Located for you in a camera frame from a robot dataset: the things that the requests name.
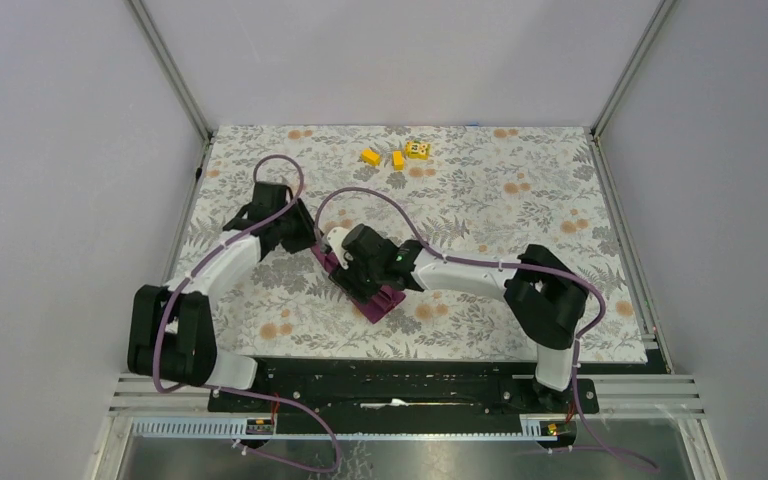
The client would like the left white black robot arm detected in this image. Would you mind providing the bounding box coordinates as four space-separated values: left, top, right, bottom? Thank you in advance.
126 182 316 411

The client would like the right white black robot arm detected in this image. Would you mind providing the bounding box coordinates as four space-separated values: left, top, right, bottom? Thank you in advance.
324 224 597 412

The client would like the floral tablecloth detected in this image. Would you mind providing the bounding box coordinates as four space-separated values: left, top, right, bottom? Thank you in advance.
176 125 646 363

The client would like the yellow block left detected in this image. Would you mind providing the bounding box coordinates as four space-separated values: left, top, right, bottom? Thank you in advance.
360 149 381 167

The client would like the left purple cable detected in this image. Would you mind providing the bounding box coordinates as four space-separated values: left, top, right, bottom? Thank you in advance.
150 154 344 475

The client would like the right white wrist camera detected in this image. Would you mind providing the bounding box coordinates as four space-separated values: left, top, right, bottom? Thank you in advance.
326 227 350 270

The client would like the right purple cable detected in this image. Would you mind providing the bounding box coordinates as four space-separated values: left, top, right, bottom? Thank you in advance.
314 186 660 475

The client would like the purple cloth napkin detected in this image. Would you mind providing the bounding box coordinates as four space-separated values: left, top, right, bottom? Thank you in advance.
311 246 406 324

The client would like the left aluminium frame post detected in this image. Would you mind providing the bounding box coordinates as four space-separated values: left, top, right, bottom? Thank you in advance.
125 0 216 140

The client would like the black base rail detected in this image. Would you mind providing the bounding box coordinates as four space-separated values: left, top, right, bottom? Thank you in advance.
208 357 599 435

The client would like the aluminium frame post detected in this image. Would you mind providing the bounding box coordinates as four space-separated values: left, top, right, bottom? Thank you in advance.
590 0 678 142
125 0 216 140

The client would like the yellow patterned block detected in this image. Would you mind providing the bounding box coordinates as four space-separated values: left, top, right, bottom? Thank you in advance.
405 141 431 160

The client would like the purple cable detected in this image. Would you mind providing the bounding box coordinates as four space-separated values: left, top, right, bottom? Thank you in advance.
150 154 344 475
314 186 660 475

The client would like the right aluminium frame post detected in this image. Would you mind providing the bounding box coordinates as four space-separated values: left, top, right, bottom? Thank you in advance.
590 0 678 142

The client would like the yellow block middle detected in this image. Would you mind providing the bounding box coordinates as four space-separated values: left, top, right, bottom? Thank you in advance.
391 151 405 171

